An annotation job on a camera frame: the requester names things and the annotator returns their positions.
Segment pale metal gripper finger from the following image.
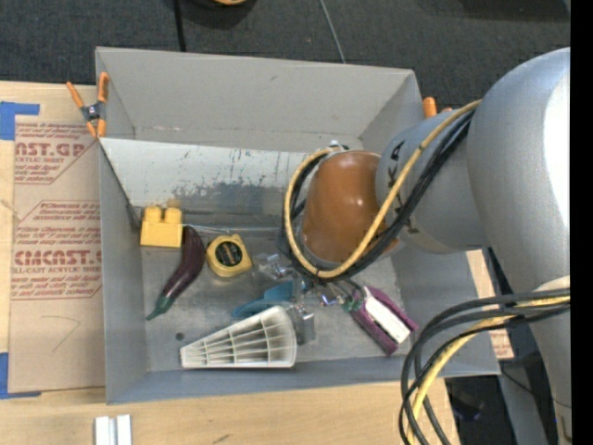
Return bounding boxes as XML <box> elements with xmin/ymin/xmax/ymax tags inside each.
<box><xmin>291</xmin><ymin>304</ymin><xmax>318</xmax><ymax>346</ymax></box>

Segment blue plastic tool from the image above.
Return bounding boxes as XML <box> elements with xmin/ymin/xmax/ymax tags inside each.
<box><xmin>231</xmin><ymin>279</ymin><xmax>307</xmax><ymax>320</ymax></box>

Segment clear plastic piece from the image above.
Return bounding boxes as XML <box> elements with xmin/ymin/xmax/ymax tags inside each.
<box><xmin>253</xmin><ymin>251</ymin><xmax>297</xmax><ymax>281</ymax></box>

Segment white ribbed plastic wedge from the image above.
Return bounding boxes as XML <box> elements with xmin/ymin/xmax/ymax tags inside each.
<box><xmin>179</xmin><ymin>304</ymin><xmax>298</xmax><ymax>370</ymax></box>

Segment yellow tape measure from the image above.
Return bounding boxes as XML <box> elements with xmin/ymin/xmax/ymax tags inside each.
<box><xmin>205</xmin><ymin>233</ymin><xmax>254</xmax><ymax>278</ymax></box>

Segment purple toy eggplant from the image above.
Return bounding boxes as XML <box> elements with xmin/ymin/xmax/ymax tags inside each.
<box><xmin>145</xmin><ymin>224</ymin><xmax>207</xmax><ymax>322</ymax></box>

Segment yellow toy brick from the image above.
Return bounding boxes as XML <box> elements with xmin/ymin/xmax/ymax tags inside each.
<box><xmin>139</xmin><ymin>205</ymin><xmax>184</xmax><ymax>249</ymax></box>

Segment grey metal bin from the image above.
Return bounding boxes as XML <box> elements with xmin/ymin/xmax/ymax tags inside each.
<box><xmin>95</xmin><ymin>46</ymin><xmax>502</xmax><ymax>405</ymax></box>

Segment brown cardboard board red print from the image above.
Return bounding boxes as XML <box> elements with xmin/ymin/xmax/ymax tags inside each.
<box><xmin>0</xmin><ymin>80</ymin><xmax>515</xmax><ymax>401</ymax></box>

